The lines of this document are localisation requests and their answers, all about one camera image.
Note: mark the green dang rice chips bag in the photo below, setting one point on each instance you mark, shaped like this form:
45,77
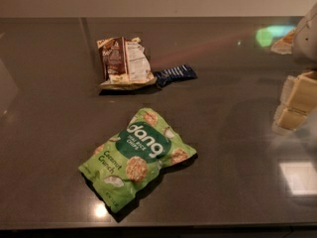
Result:
129,160

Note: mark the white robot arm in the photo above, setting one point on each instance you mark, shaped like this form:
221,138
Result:
301,42

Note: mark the brown and white snack bag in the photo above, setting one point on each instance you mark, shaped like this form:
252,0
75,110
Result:
125,65

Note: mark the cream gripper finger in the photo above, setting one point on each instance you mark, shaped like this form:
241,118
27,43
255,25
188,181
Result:
300,93
286,120

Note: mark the blue rxbar blueberry bar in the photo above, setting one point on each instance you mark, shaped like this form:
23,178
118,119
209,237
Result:
174,74

